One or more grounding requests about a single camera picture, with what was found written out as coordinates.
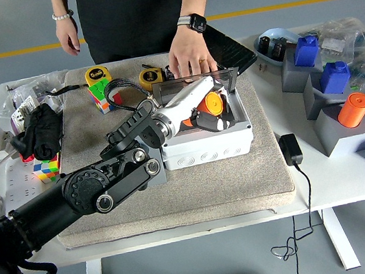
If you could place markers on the grey-brown mat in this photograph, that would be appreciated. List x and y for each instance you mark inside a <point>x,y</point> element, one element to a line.
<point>195,194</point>

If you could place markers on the grey junction box with lid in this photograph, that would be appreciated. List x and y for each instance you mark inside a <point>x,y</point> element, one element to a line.
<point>205,150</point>

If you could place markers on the black component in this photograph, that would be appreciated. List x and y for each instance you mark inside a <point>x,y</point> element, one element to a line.
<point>278,49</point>
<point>265,43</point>

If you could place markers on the black power adapter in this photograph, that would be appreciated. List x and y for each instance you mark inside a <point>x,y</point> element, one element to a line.
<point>291,149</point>

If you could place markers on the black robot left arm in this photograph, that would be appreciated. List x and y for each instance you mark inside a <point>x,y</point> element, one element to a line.
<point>83,191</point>

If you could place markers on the blue bottle-shaped block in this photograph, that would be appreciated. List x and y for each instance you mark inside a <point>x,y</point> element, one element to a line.
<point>306,52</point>
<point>334,78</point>

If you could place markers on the person's right hand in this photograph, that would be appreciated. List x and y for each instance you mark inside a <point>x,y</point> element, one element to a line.
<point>67,35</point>

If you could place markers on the black plastic case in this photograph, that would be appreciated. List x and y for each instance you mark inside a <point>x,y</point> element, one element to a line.
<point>231,52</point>

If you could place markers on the grey holder block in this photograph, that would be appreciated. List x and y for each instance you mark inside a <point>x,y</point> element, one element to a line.
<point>295,79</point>
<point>314,104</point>
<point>343,141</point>

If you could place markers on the colourful puzzle cube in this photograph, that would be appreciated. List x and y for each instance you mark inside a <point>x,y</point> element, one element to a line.
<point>47,169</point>
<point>99,95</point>

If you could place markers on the black wrist watch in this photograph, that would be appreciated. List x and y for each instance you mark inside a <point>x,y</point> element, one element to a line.
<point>194,22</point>

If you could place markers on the person's left hand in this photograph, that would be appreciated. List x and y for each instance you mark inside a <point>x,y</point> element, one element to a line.
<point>190,54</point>

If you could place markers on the grey block with round hole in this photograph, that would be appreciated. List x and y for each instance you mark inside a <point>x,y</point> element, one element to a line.
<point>161,179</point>

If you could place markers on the black cloth bundle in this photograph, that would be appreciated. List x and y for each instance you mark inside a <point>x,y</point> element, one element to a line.
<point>42,131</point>

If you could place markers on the purple white package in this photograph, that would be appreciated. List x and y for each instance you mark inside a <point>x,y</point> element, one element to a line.
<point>21,115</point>

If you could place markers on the person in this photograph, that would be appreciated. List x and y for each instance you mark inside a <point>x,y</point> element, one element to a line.
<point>131,13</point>

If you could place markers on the person's right forearm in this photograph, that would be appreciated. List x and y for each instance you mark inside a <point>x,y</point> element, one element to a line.
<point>60,1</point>

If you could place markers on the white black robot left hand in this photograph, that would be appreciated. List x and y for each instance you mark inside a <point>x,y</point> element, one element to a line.
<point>190,95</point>

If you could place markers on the orange cylinder battery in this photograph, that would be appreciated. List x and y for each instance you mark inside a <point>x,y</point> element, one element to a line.
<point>213,103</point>
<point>354,111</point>

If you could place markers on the light blue tray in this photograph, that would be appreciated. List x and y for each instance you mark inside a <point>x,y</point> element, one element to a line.
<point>283,36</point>

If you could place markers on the clear bags of electronic parts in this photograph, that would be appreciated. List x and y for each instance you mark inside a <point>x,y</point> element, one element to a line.
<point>354,36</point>

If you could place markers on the yellow tape measure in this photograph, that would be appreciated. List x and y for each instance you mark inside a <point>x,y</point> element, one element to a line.
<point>150,78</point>
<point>98,74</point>

